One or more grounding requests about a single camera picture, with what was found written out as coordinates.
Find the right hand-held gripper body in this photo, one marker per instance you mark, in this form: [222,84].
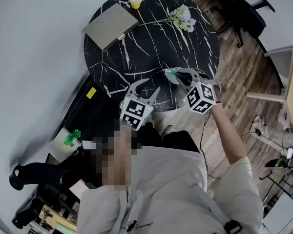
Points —
[201,97]

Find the person's black trousers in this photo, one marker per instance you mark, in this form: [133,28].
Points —
[175,140]

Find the black lapel clip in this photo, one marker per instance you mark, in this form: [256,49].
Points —
[131,225]

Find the light wooden desk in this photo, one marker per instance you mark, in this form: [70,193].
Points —
[291,89]

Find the person's right hand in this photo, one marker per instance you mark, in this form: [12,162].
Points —
[217,92]

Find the person's right forearm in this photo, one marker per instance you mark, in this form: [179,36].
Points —
[227,135]

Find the person's right grey shoe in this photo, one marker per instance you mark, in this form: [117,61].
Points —
[168,130]

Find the green plastic bottle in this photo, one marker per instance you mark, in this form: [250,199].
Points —
[72,136]

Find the person's white shirt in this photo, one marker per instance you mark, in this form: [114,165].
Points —
[166,191]

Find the black case with yellow label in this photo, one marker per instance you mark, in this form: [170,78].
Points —
[97,111]

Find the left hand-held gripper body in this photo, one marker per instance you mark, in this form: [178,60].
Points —
[133,112]

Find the black tripod stand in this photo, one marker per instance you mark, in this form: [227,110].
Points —
[271,179]

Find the grey flat box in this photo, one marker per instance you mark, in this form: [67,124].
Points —
[111,27]

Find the white smartphone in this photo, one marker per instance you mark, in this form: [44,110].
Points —
[89,145]

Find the artificial flower bouquet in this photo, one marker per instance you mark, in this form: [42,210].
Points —
[183,17]

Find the black and green equipment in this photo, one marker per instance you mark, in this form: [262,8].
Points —
[280,164]

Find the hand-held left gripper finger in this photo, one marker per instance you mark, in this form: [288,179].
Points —
[135,89]
[153,96]

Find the white cardboard box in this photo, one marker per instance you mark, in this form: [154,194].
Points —
[61,150]

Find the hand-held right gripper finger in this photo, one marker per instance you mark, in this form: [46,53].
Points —
[189,71]
[185,88]

